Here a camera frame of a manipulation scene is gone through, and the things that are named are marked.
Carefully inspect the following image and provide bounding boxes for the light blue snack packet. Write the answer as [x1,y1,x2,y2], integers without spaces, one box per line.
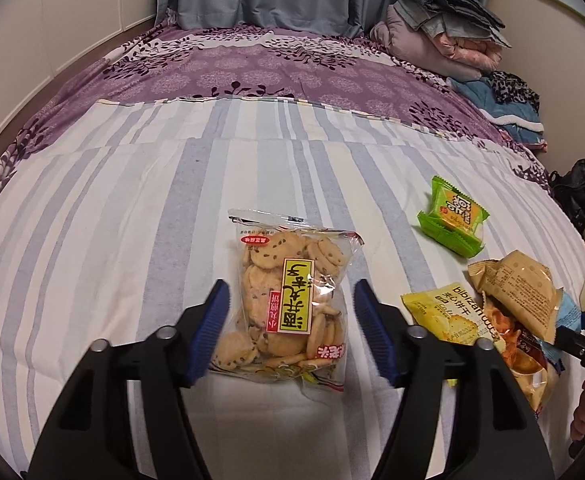
[541,288,582,375]

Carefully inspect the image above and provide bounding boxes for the clear bag of cookies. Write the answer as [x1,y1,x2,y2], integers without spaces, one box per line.
[210,209,364,391]

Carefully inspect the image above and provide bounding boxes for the orange red snack bag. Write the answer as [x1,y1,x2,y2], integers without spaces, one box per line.
[482,292,559,416]

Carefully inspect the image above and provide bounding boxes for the brown paper snack bag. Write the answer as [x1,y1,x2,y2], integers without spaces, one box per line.
[468,250,562,344]

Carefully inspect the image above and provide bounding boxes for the yellow-green chip packet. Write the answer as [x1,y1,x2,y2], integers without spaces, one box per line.
[402,282,506,351]

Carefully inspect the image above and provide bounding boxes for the black bag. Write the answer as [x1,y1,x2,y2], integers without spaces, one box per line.
[548,158,585,234]

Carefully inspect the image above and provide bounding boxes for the small green snack packet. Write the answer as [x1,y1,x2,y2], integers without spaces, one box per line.
[417,176,490,259]

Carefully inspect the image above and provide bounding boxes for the striped white blue blanket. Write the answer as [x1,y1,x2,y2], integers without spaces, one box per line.
[0,99,585,470]

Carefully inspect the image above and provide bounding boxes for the blue folded clothes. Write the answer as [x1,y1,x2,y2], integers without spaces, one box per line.
[446,74,547,152]

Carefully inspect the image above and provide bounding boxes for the pile of folded quilts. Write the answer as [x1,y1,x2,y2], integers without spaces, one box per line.
[369,0,510,82]

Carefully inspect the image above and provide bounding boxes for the purple floral bedsheet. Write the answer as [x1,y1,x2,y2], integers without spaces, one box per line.
[0,18,549,194]

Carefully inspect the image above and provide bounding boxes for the white wardrobe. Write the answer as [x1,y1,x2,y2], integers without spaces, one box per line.
[0,0,156,133]

